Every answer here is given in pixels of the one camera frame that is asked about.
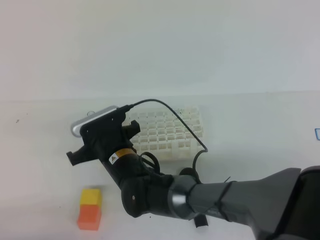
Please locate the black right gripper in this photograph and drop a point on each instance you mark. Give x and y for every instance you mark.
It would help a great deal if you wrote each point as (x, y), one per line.
(103, 137)

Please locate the clear glass test tube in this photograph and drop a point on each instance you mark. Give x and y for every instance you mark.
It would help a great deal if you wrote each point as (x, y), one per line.
(89, 113)

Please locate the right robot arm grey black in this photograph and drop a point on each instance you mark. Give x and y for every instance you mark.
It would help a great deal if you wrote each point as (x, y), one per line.
(282, 206)

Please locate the white test tube rack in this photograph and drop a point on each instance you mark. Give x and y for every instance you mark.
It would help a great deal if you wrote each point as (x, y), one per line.
(163, 134)

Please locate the yellow foam cube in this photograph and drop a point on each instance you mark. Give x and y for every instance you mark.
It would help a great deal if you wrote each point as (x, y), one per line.
(91, 196)

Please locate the orange foam cube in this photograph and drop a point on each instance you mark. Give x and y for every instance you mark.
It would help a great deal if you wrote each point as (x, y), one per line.
(89, 217)

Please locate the black rubber dropper bulb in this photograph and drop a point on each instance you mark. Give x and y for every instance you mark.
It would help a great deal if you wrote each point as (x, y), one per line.
(200, 220)

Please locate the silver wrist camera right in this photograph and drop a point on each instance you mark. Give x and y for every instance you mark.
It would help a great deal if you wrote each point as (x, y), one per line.
(76, 126)

